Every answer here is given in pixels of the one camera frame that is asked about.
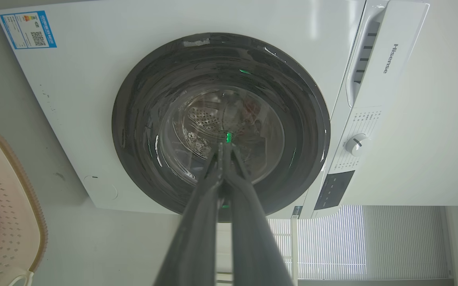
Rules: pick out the blue energy label sticker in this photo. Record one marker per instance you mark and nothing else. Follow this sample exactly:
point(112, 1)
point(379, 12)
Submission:
point(28, 29)

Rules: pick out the dark round washing machine door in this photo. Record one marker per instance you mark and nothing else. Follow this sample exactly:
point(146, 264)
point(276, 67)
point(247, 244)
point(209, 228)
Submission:
point(165, 119)

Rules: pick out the white washing machine dial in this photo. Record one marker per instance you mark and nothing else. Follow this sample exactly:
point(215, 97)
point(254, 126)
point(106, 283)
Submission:
point(357, 143)

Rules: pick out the cream perforated laundry basket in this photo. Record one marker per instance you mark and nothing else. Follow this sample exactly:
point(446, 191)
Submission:
point(10, 222)

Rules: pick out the white window blinds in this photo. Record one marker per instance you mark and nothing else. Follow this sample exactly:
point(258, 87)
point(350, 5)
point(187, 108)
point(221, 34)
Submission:
point(368, 242)

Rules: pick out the white Hisense washing machine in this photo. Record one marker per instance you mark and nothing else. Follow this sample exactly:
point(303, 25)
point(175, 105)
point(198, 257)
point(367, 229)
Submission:
point(94, 99)

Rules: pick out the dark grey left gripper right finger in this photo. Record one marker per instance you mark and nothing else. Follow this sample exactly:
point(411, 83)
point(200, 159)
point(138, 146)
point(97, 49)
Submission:
point(253, 234)

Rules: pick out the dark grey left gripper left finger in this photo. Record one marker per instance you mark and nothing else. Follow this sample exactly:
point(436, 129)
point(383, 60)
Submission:
point(197, 230)

